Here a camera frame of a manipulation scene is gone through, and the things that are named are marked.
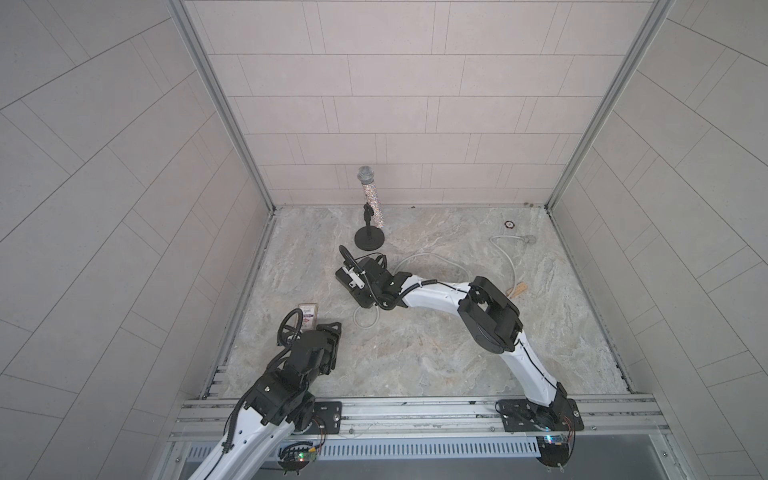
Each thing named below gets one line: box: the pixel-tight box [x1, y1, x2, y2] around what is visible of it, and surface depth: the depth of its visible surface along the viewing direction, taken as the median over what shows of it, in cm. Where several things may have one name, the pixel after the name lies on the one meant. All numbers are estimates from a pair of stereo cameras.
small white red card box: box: [298, 302, 318, 331], surface depth 89 cm
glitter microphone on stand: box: [354, 165, 385, 251], surface depth 93 cm
